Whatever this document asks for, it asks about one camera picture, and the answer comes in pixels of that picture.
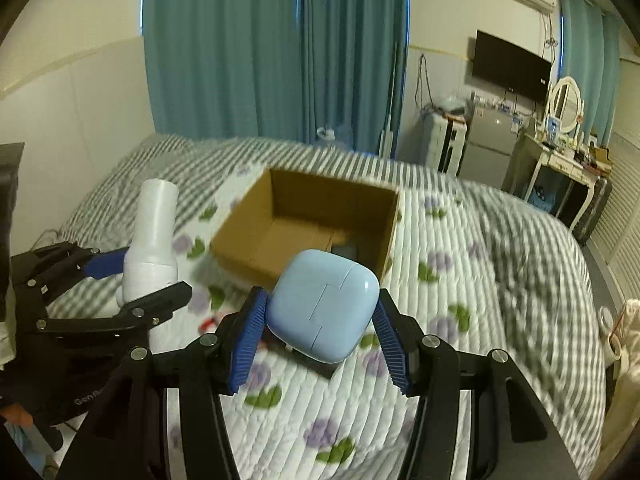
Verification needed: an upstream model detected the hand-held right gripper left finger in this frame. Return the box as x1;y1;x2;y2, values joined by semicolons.
55;287;271;480

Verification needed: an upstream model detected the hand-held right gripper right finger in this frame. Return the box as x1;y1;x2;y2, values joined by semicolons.
372;287;597;480

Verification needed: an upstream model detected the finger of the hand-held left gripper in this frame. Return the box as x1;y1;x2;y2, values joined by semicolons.
37;281;194;342
10;241;127;302

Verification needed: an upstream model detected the white plastic bottle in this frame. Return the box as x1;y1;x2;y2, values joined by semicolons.
115;178;180;352

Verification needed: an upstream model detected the light blue earbuds case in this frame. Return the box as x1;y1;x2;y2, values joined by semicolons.
267;248;380;364

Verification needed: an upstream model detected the brown cardboard box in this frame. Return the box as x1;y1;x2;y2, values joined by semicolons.
209;167;404;287

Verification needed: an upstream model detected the white floral quilt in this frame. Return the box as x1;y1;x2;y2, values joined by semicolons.
167;162;606;480

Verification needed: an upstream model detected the grey checked duvet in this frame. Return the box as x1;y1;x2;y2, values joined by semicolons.
57;134;608;421

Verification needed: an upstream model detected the silver suitcase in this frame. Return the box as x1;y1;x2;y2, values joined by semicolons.
421;109;469;177

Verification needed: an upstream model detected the grey mini fridge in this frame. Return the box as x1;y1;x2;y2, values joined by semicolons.
464;104;524;187

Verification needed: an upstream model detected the black suitcase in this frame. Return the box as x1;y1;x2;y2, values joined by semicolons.
569;175;614;247

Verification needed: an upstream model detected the white vanity table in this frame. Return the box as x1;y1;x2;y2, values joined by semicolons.
501;129;614;233

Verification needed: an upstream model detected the wide teal curtain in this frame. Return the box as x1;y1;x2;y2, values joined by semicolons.
142;0;412;155

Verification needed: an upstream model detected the white oval vanity mirror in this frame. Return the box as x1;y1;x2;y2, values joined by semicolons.
544;75;585;134

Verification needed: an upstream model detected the narrow teal curtain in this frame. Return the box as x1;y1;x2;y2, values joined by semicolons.
557;0;622;147

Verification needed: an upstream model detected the black wall cable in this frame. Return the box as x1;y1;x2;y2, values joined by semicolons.
414;52;437;112

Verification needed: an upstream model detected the black wall television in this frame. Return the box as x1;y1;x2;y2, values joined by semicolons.
472;29;554;104

